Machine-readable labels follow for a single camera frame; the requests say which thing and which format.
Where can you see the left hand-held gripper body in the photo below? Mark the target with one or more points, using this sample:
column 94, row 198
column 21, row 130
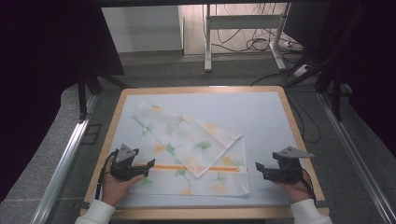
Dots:
column 123, row 166

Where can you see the person's left hand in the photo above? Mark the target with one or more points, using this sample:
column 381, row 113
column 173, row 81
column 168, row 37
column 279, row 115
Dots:
column 115, row 189

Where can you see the aluminium rail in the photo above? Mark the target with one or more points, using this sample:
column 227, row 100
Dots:
column 355, row 155
column 63, row 165

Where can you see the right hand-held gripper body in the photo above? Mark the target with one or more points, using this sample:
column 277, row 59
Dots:
column 289, row 169

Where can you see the white leaf-print cloth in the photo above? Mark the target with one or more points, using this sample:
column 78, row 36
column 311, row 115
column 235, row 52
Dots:
column 193, row 146

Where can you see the white metal desk frame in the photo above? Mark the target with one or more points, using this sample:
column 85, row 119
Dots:
column 244, row 21

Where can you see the dark floor plate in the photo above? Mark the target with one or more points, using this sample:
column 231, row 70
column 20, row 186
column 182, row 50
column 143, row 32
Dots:
column 91, row 133

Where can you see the black metal stand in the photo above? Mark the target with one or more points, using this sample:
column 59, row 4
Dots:
column 336, row 93
column 82, row 96

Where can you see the white table mat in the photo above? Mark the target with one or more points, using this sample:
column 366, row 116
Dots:
column 249, row 118

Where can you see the dark curtain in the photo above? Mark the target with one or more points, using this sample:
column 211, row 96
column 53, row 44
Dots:
column 376, row 77
column 37, row 62

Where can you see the wooden table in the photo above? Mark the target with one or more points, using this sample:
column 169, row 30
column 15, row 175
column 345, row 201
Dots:
column 202, row 214

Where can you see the white cabinet panel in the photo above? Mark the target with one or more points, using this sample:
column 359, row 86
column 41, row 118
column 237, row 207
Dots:
column 140, row 28

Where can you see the white power strip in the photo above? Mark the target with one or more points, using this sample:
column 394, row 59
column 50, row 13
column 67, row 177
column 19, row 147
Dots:
column 302, row 70

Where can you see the person's right hand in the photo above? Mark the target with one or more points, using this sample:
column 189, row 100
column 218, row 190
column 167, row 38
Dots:
column 297, row 191

